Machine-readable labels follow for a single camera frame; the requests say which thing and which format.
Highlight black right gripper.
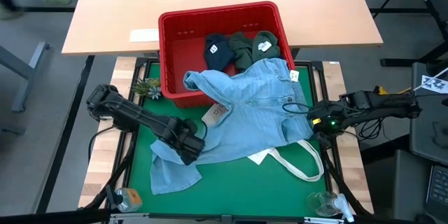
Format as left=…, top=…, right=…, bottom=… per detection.
left=307, top=99, right=349, bottom=136

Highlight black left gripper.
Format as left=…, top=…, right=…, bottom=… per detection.
left=164, top=118, right=207, bottom=166

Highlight light blue denim jeans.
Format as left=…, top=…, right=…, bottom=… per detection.
left=149, top=57, right=314, bottom=196

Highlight red plastic laundry basket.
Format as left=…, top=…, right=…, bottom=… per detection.
left=157, top=1, right=297, bottom=109

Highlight small succulent plant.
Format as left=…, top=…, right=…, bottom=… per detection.
left=132, top=78, right=162, bottom=101

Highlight white printed tote bag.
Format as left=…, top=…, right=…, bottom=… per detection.
left=202, top=103, right=325, bottom=183

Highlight green table mat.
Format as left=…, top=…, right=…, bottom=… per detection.
left=127, top=62, right=328, bottom=215

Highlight clear glass cup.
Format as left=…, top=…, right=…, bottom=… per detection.
left=307, top=191, right=355, bottom=222

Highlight navy garment with white tag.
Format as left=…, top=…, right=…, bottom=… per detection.
left=204, top=34, right=235, bottom=71

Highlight grey cabinet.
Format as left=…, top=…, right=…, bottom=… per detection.
left=409, top=62, right=448, bottom=165

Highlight grey box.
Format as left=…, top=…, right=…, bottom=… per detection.
left=391, top=148, right=435, bottom=221

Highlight dark green garment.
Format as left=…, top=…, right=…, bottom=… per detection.
left=229, top=30, right=281, bottom=71

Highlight white patterned marker tag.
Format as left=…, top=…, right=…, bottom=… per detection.
left=421, top=75, right=448, bottom=95

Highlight white paper strip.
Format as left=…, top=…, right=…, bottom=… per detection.
left=129, top=28, right=160, bottom=43

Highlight dark keyboard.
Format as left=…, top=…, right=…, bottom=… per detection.
left=426, top=164, right=448, bottom=214

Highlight light wooden desk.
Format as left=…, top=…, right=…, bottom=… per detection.
left=62, top=0, right=384, bottom=56

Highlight black horizontal bar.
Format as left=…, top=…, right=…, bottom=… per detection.
left=0, top=208, right=113, bottom=224

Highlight grey desk leg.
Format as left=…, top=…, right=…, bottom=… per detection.
left=0, top=41, right=50, bottom=113

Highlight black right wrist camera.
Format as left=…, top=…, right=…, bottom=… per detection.
left=313, top=131, right=333, bottom=150

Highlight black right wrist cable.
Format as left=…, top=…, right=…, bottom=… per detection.
left=282, top=102, right=312, bottom=115

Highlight black cable bundle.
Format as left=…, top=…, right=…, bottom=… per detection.
left=358, top=117, right=386, bottom=141

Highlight white cable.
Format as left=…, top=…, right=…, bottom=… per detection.
left=412, top=66, right=448, bottom=92

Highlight black floor rail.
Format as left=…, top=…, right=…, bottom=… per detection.
left=36, top=55, right=95, bottom=214

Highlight black desk frame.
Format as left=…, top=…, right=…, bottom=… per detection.
left=353, top=0, right=448, bottom=67

